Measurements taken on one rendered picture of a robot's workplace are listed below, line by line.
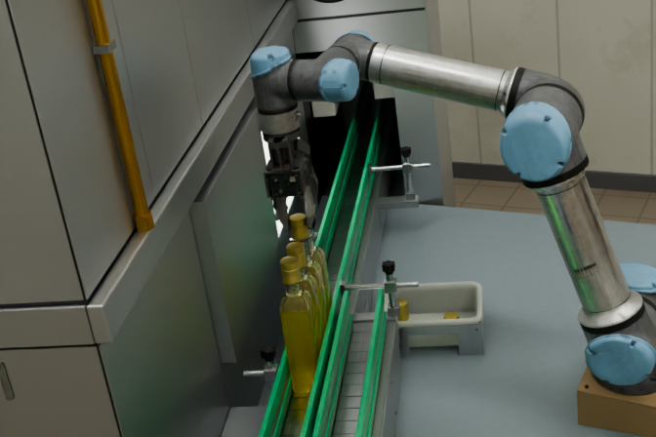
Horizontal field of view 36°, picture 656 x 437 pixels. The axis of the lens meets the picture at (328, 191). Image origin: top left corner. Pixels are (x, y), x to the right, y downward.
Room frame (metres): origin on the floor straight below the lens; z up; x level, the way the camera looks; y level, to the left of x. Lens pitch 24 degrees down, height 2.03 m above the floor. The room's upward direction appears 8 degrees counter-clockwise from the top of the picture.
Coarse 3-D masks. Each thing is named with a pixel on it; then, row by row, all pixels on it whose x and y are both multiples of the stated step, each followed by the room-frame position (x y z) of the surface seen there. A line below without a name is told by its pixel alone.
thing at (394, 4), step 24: (312, 0) 2.76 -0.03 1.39; (360, 0) 2.73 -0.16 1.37; (384, 0) 2.72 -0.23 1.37; (408, 0) 2.71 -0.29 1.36; (432, 0) 3.09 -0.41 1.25; (312, 24) 2.76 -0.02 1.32; (336, 24) 2.75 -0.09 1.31; (360, 24) 2.73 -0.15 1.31; (384, 24) 2.72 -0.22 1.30; (408, 24) 2.71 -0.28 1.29; (312, 48) 2.76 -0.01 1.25
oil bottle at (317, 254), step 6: (312, 252) 1.83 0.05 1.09; (318, 252) 1.83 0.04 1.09; (312, 258) 1.82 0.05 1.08; (318, 258) 1.82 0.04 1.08; (324, 258) 1.85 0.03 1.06; (324, 264) 1.84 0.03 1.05; (324, 270) 1.83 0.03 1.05; (324, 276) 1.82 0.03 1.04; (324, 282) 1.81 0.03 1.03; (330, 294) 1.85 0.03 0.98; (330, 300) 1.84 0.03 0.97; (330, 306) 1.83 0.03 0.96
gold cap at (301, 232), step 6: (294, 216) 1.79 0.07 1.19; (300, 216) 1.79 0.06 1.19; (306, 216) 1.79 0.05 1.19; (294, 222) 1.77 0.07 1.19; (300, 222) 1.77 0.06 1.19; (306, 222) 1.78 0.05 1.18; (294, 228) 1.77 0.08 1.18; (300, 228) 1.77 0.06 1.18; (306, 228) 1.78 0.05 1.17; (294, 234) 1.77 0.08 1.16; (300, 234) 1.77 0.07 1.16; (306, 234) 1.77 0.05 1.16; (300, 240) 1.77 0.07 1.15
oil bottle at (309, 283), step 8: (304, 280) 1.71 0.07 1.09; (312, 280) 1.72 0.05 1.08; (304, 288) 1.70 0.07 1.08; (312, 288) 1.71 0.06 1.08; (312, 296) 1.70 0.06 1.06; (320, 312) 1.73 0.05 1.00; (320, 320) 1.72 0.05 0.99; (320, 328) 1.71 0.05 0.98; (320, 336) 1.70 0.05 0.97; (320, 344) 1.70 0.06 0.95
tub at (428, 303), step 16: (400, 288) 2.08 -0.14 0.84; (416, 288) 2.07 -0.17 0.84; (432, 288) 2.06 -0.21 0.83; (448, 288) 2.05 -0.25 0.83; (464, 288) 2.05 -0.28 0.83; (480, 288) 2.02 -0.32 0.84; (416, 304) 2.07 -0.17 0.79; (432, 304) 2.06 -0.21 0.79; (448, 304) 2.05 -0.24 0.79; (464, 304) 2.04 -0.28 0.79; (480, 304) 1.95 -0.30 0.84; (416, 320) 2.03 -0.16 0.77; (432, 320) 1.91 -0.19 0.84; (448, 320) 1.90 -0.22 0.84; (464, 320) 1.89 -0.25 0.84
